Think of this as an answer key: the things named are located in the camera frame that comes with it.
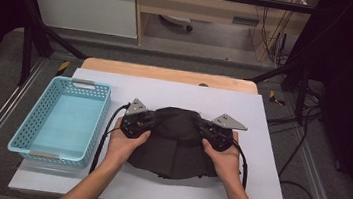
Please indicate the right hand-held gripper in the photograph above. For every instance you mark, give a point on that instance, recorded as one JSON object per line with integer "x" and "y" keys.
{"x": 229, "y": 122}

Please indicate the white cabinet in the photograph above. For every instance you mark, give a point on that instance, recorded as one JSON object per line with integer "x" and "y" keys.
{"x": 84, "y": 5}

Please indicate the person's left hand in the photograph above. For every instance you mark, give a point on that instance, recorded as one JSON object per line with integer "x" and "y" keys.
{"x": 122, "y": 148}

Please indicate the dark grey shorts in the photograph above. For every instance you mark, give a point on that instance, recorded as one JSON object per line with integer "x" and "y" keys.
{"x": 175, "y": 146}

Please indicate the black metal stand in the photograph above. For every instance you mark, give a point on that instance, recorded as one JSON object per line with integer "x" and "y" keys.
{"x": 302, "y": 90}
{"x": 28, "y": 45}

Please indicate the white board sheet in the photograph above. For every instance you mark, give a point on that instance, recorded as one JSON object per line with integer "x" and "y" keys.
{"x": 154, "y": 191}

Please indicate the person's right hand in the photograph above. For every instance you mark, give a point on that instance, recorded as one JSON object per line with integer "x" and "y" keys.
{"x": 227, "y": 165}

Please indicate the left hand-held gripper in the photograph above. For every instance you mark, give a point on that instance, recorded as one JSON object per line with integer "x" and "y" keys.
{"x": 136, "y": 108}

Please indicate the light blue plastic basket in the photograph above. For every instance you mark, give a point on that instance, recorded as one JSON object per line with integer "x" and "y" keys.
{"x": 68, "y": 117}

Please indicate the yellow black tape strip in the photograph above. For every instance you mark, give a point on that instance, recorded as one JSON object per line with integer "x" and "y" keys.
{"x": 275, "y": 99}
{"x": 63, "y": 66}

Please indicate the wooden table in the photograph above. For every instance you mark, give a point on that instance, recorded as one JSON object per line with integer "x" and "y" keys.
{"x": 167, "y": 74}

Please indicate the white office chair base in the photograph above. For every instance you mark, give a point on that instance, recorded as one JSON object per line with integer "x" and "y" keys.
{"x": 175, "y": 19}

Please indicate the light wooden desk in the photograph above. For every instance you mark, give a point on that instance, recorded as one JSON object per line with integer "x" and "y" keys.
{"x": 201, "y": 8}

